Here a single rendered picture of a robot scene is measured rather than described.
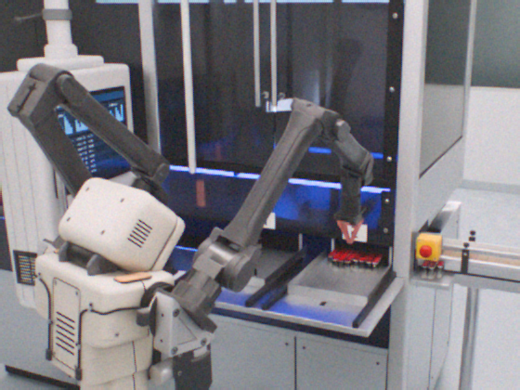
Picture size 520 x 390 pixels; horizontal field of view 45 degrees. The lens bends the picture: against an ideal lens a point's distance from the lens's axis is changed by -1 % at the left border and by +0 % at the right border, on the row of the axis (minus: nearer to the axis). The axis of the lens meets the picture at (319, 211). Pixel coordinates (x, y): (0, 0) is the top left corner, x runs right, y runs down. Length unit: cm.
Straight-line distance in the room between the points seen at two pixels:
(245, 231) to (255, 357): 131
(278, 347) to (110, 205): 129
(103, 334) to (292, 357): 128
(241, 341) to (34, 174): 100
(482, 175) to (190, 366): 557
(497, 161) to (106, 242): 572
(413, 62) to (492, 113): 468
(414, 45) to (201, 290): 108
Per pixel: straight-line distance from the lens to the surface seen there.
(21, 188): 211
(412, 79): 198
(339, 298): 194
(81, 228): 133
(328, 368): 240
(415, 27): 197
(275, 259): 227
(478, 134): 667
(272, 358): 248
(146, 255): 129
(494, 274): 219
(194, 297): 120
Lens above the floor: 172
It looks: 17 degrees down
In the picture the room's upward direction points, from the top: 1 degrees clockwise
